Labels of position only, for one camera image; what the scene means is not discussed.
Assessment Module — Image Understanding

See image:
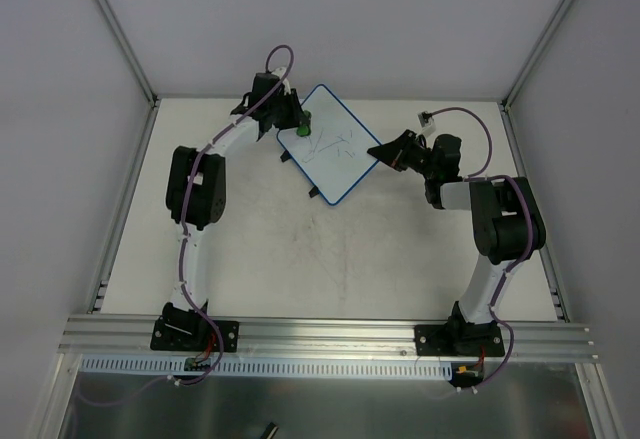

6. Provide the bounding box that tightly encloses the slotted cable duct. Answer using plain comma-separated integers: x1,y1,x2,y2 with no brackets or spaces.
79,355,453,381

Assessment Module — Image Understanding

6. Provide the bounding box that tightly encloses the aluminium side rail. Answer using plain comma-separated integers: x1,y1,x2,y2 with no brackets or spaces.
499,103,571,323
82,99,160,314

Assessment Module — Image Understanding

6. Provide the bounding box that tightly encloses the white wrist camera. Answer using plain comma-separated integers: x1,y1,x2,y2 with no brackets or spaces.
417,111,436,137
271,66,291,95

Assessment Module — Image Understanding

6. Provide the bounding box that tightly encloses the left aluminium side rail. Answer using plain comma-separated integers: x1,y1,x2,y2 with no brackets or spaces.
82,99,160,314

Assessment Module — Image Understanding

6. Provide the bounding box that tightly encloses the small black object at bottom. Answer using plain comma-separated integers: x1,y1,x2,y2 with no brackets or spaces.
260,422,279,439

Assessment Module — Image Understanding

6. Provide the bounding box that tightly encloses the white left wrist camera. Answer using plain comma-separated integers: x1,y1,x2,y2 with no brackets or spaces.
271,66,291,95

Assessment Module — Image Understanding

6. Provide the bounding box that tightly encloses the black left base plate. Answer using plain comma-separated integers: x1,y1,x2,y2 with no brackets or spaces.
149,318,240,353

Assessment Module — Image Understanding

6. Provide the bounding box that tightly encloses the aluminium frame post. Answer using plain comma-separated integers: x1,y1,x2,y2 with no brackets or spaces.
501,0,577,111
92,0,157,106

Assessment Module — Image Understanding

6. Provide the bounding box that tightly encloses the green whiteboard eraser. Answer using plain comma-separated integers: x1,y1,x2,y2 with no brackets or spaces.
296,110,312,137

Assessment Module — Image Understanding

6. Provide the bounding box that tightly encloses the right aluminium side rail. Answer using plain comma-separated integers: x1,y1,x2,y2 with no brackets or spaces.
499,103,571,323

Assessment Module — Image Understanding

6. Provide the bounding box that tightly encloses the left aluminium frame post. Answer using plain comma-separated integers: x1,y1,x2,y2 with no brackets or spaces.
92,0,157,106

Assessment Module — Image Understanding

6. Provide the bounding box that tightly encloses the aluminium front rail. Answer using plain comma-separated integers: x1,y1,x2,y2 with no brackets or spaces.
58,314,600,363

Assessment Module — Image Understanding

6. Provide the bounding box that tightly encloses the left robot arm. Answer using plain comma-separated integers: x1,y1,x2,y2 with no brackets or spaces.
150,67,310,354

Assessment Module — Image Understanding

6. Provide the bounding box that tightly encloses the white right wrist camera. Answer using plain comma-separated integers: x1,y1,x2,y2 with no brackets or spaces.
417,111,436,137

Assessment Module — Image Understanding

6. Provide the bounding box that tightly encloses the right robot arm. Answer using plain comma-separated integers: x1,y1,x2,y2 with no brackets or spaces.
367,130,546,357

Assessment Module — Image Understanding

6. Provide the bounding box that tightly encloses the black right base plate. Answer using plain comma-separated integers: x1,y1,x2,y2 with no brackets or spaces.
413,322,505,358

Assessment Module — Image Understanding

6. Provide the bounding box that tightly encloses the right aluminium frame post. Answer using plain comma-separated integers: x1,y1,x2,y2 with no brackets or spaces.
501,0,577,111

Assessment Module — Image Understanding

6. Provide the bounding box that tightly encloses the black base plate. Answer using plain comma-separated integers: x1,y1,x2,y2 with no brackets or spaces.
149,318,240,353
413,322,505,358

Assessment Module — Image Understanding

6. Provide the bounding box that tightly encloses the blue framed whiteboard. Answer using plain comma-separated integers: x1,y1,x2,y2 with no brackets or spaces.
276,84,381,206

